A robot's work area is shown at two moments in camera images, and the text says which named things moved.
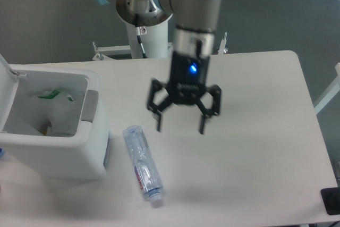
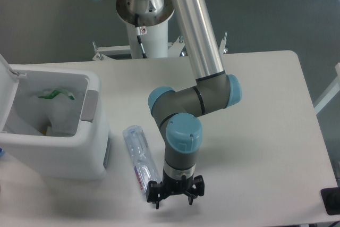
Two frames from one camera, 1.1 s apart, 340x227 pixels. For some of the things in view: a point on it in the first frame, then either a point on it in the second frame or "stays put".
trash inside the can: (42, 125) stays put
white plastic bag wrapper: (60, 107) stays put
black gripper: (188, 77) -> (170, 187)
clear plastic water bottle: (147, 173) stays put
